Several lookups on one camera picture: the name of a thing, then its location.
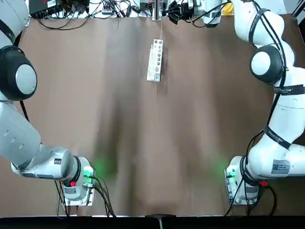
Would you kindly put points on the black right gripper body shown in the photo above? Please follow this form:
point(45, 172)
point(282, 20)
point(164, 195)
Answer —
point(186, 9)

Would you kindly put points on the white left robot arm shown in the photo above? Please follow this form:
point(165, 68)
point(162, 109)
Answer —
point(21, 138)

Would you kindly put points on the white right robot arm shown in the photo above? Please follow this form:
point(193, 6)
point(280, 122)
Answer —
point(269, 152)

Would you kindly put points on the white test tube rack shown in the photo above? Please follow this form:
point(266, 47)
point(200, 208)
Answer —
point(156, 62)

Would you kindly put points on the grey power strip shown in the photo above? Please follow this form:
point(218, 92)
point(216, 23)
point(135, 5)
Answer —
point(152, 1)

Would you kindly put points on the black electronics box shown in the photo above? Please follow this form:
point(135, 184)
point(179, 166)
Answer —
point(40, 8)

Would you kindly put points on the silver metal post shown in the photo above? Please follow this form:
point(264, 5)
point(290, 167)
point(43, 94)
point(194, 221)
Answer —
point(157, 10)

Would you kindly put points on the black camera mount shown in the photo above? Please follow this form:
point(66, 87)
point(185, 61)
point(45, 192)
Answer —
point(160, 216)

